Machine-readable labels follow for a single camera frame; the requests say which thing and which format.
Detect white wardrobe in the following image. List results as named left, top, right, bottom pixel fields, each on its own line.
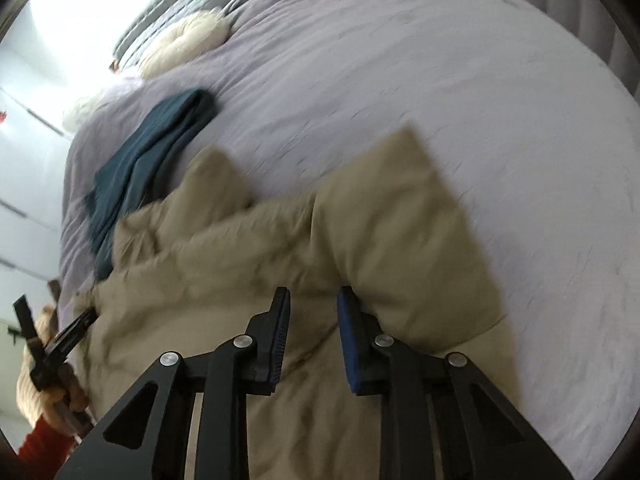
left=0, top=10, right=76, bottom=461

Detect grey quilted headboard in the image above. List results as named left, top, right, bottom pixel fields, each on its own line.
left=112, top=0, right=281, bottom=68

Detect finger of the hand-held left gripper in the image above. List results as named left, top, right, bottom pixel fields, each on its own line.
left=44, top=307, right=98, bottom=356
left=12, top=296, right=41, bottom=356

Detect bed with lavender cover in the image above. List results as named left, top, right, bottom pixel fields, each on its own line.
left=57, top=0, right=633, bottom=461

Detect person's left forearm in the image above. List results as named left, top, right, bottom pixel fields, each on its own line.
left=17, top=417, right=81, bottom=466

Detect blue denim jeans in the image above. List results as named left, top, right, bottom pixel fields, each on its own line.
left=82, top=89, right=218, bottom=281

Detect round cream cushion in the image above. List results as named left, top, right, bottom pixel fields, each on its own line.
left=137, top=9, right=232, bottom=78

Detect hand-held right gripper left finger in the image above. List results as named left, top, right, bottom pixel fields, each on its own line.
left=52, top=286, right=292, bottom=480

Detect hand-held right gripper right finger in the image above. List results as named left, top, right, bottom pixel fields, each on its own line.
left=336, top=286, right=573, bottom=480

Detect beige striped fleece garment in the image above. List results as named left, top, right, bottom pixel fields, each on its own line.
left=15, top=305, right=56, bottom=423

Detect person's left hand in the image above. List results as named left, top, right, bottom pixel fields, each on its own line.
left=47, top=360, right=92, bottom=413

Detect beige puffer jacket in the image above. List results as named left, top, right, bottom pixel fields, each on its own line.
left=75, top=127, right=521, bottom=480

